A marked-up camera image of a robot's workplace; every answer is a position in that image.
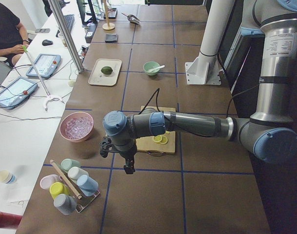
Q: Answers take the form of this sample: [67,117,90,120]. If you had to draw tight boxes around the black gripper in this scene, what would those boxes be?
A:
[99,136,136,174]

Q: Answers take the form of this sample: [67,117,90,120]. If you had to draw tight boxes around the mint green bowl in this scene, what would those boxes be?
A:
[143,61,160,76]

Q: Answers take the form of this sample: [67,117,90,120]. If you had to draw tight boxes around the white plastic spoon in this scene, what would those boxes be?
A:
[147,65,165,73]

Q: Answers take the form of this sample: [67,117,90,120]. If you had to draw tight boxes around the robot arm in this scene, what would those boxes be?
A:
[100,0,297,174]

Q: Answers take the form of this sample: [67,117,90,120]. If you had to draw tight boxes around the pink bowl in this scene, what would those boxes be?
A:
[59,112,94,143]

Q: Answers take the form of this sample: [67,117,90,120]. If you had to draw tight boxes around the bamboo cutting board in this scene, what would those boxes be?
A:
[135,105,177,155]

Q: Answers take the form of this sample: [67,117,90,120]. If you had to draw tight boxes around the upper lemon slice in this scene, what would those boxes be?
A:
[152,135,163,143]

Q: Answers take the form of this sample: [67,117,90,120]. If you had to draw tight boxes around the lemon slice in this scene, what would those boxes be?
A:
[152,135,163,143]
[159,136,168,145]

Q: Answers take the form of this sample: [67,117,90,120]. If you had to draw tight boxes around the blue cup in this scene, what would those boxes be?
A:
[77,175,99,196]

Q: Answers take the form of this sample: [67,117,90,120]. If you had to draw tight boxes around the lower lemon slice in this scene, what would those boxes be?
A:
[159,136,168,145]

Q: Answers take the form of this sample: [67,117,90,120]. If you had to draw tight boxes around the green cup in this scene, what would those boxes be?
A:
[60,158,81,173]

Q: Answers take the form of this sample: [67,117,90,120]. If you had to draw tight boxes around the clear ice cubes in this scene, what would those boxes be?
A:
[64,117,93,139]

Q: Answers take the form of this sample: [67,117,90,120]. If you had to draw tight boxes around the grey cup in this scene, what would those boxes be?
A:
[54,194,77,215]

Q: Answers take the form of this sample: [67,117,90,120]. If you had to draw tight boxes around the yellow cup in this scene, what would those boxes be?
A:
[49,182,70,199]

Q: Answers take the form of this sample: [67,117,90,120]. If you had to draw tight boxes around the pink cup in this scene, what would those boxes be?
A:
[39,174,60,190]

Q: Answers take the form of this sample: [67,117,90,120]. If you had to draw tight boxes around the cream rabbit tray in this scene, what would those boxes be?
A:
[88,58,122,86]

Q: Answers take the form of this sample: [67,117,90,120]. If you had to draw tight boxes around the green avocado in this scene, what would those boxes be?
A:
[101,66,113,76]

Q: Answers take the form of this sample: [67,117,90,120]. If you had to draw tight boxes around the reacher grabber stick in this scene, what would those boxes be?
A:
[22,45,64,111]

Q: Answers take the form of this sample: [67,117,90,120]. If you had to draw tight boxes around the white paper cup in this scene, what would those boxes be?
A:
[0,170,16,184]

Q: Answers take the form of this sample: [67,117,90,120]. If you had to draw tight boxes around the grey folded cloth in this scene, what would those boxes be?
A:
[105,34,118,43]

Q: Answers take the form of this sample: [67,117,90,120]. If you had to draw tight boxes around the far teach pendant tablet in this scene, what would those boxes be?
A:
[34,54,61,79]

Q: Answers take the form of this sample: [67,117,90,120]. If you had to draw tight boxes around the teach pendant tablet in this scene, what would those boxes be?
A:
[0,77,38,110]
[34,54,61,79]

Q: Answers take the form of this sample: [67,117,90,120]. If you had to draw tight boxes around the near teach pendant tablet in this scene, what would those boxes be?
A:
[0,77,38,110]

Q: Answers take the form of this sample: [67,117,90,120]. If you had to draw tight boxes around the red cylinder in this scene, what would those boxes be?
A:
[0,212,22,229]

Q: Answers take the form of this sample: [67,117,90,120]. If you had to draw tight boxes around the wooden mug tree stand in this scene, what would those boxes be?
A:
[102,0,115,31]

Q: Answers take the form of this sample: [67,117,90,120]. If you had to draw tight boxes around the black box with label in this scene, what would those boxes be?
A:
[84,23,97,43]

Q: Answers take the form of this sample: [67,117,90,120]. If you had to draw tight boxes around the metal scoop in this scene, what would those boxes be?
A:
[121,12,141,25]

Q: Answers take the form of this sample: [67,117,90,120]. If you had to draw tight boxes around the black computer mouse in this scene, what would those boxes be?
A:
[42,39,53,46]

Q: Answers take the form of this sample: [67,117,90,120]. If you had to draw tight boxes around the black keyboard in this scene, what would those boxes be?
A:
[64,14,75,32]

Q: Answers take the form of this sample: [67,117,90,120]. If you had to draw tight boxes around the smartphone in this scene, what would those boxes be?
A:
[35,28,50,34]

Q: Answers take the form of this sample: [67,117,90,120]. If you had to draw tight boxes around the seated person in black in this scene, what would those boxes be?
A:
[0,3,30,67]

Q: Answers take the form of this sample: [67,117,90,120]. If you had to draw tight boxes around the cup rack with wooden handle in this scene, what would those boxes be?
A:
[50,160,100,213]

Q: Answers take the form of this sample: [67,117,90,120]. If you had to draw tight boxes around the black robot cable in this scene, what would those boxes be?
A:
[137,88,261,137]

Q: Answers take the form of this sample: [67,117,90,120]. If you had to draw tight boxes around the white pillar mount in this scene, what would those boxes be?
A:
[185,0,235,85]

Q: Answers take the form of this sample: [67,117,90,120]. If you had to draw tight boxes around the aluminium frame post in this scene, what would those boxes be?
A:
[49,0,85,74]

